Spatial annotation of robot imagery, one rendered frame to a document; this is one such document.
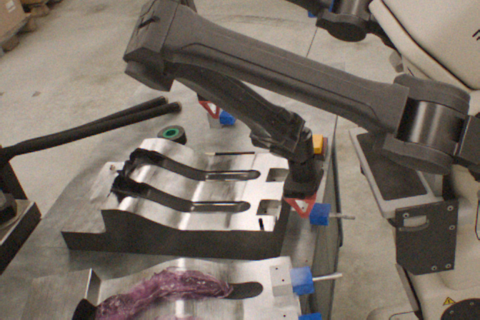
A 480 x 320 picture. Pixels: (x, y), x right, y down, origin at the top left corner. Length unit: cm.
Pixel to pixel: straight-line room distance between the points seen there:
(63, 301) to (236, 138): 70
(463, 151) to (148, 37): 40
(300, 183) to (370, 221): 129
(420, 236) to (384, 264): 129
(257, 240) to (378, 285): 109
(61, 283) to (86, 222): 23
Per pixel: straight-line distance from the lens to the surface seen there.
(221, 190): 126
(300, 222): 124
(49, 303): 112
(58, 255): 138
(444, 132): 72
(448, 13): 80
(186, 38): 68
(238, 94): 89
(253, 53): 68
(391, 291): 217
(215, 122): 162
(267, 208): 122
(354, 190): 258
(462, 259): 108
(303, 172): 114
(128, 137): 170
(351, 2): 108
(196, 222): 120
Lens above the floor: 166
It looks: 34 degrees down
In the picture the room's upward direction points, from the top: 11 degrees counter-clockwise
